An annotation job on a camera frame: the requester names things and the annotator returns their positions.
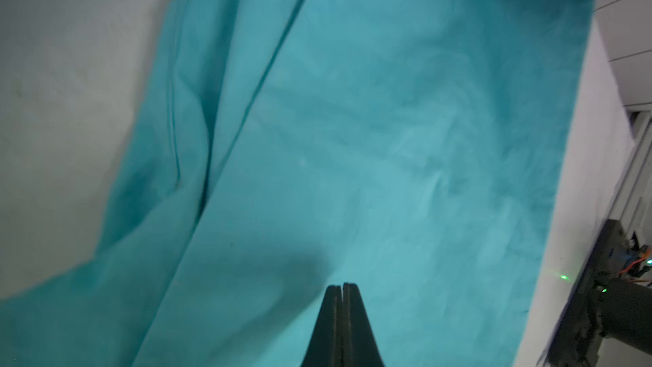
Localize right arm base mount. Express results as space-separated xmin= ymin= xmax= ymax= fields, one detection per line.
xmin=545 ymin=219 xmax=651 ymax=366

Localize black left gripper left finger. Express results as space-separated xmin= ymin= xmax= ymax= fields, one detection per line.
xmin=301 ymin=285 xmax=343 ymax=367

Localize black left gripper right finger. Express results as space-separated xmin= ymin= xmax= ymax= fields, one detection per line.
xmin=342 ymin=283 xmax=385 ymax=367

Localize aluminium front rail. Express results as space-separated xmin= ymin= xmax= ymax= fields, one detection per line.
xmin=609 ymin=111 xmax=651 ymax=241

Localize teal long pants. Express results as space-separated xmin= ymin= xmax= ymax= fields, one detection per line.
xmin=1 ymin=0 xmax=594 ymax=366

